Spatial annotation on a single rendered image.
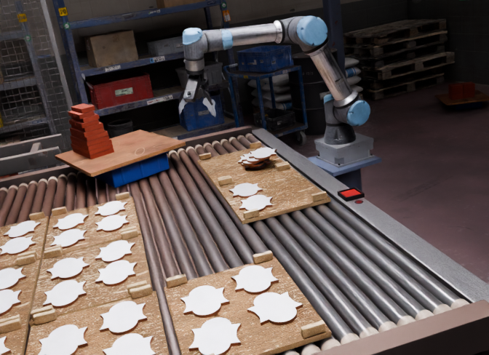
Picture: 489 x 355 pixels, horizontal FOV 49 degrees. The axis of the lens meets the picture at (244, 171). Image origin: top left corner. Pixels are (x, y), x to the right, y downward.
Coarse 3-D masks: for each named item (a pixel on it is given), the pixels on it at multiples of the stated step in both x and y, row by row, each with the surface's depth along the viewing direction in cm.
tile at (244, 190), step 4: (240, 184) 223; (244, 184) 222; (248, 184) 222; (252, 184) 221; (256, 184) 220; (236, 188) 219; (240, 188) 218; (244, 188) 218; (248, 188) 217; (252, 188) 216; (256, 188) 216; (260, 188) 215; (232, 192) 218; (236, 192) 215; (240, 192) 215; (244, 192) 214; (248, 192) 213; (252, 192) 213; (256, 192) 212; (236, 196) 213; (240, 196) 212; (244, 196) 211; (248, 196) 210
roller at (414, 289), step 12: (324, 204) 198; (324, 216) 192; (336, 216) 187; (336, 228) 183; (348, 228) 177; (360, 240) 169; (372, 252) 161; (384, 264) 154; (396, 264) 153; (396, 276) 148; (408, 276) 145; (408, 288) 142; (420, 288) 139; (420, 300) 137; (432, 300) 134; (432, 312) 132
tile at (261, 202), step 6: (252, 198) 207; (258, 198) 206; (264, 198) 205; (270, 198) 204; (246, 204) 202; (252, 204) 201; (258, 204) 200; (264, 204) 199; (270, 204) 199; (246, 210) 199; (258, 210) 196
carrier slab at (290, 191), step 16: (256, 176) 232; (272, 176) 230; (288, 176) 227; (224, 192) 220; (272, 192) 212; (288, 192) 210; (304, 192) 208; (272, 208) 198; (288, 208) 196; (304, 208) 197
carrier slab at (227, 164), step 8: (240, 152) 269; (248, 152) 267; (200, 160) 266; (208, 160) 264; (216, 160) 262; (224, 160) 260; (232, 160) 258; (272, 160) 250; (280, 160) 248; (208, 168) 252; (216, 168) 251; (224, 168) 249; (232, 168) 247; (240, 168) 246; (264, 168) 241; (272, 168) 239; (208, 176) 244; (216, 176) 240; (232, 176) 237; (240, 176) 235; (248, 176) 234; (216, 184) 230
